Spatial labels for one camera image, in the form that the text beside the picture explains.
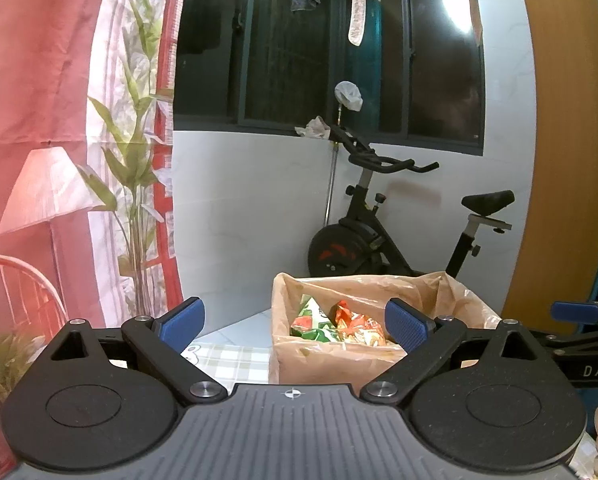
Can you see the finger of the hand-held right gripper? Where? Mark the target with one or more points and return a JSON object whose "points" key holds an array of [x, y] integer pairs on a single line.
{"points": [[576, 312]]}

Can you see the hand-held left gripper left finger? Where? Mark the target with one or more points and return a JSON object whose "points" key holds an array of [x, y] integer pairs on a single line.
{"points": [[181, 325]]}

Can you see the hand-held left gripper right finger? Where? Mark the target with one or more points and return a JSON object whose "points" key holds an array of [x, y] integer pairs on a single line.
{"points": [[409, 325]]}

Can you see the orange red snack packet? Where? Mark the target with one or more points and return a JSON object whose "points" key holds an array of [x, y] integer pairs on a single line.
{"points": [[361, 327]]}

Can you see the plastic-lined cardboard box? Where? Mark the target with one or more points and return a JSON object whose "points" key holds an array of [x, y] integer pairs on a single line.
{"points": [[319, 360]]}

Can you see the green snack packet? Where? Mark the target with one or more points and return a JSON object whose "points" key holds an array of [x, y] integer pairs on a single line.
{"points": [[311, 322]]}

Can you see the black exercise bike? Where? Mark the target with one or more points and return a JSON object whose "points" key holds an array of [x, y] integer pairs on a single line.
{"points": [[339, 250]]}

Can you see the wooden door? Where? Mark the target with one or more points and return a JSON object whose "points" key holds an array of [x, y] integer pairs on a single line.
{"points": [[554, 160]]}

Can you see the metal pole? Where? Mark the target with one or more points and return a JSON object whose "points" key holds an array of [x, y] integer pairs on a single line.
{"points": [[331, 185]]}

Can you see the crumpled white paper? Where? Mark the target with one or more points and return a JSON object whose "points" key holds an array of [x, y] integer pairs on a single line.
{"points": [[314, 128]]}

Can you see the white plastic bag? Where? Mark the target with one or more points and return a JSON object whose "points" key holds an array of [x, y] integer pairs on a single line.
{"points": [[349, 96]]}

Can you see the dark window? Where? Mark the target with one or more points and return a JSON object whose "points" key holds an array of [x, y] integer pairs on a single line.
{"points": [[279, 60]]}

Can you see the printed pink curtain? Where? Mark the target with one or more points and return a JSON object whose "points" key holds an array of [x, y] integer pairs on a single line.
{"points": [[39, 60]]}

